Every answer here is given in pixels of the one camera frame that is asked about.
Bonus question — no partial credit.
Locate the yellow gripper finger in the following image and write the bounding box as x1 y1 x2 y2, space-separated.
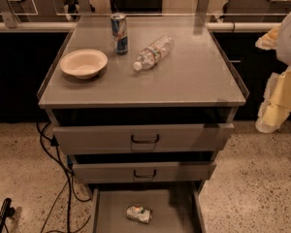
255 25 280 50
255 66 291 133

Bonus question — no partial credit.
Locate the crushed 7up can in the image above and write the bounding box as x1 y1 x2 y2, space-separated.
126 205 152 224

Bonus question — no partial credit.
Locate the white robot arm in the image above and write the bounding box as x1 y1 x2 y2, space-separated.
255 12 291 133

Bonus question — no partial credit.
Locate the top grey drawer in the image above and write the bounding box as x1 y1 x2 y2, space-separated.
53 123 234 154

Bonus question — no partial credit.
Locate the grey drawer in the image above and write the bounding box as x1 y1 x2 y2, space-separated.
73 162 216 183
53 123 234 154
89 183 207 233

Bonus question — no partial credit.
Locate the grey drawer cabinet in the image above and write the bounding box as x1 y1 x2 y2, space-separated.
36 14 250 233

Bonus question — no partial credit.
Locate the blue silver energy drink can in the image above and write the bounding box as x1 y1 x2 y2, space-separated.
111 13 128 54

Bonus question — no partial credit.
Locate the bottom grey drawer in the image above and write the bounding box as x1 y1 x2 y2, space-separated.
89 183 207 233

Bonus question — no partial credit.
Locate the middle grey drawer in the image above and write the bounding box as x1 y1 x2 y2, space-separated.
73 162 216 183

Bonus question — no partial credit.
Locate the clear plastic water bottle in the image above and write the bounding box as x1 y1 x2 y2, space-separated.
133 35 175 71

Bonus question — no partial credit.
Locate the white bowl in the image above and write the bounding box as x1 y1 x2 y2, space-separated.
59 50 108 80

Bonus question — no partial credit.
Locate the black stand foot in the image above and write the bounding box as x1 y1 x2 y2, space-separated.
0 198 16 233

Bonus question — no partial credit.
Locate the right metal post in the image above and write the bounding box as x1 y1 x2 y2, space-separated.
195 0 213 16

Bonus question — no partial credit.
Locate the black floor cable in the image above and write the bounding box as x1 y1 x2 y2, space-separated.
35 121 92 233

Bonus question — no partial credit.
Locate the far left metal post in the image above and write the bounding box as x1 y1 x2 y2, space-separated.
0 0 18 28

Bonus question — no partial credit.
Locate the white horizontal rail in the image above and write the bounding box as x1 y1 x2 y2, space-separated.
0 22 279 33

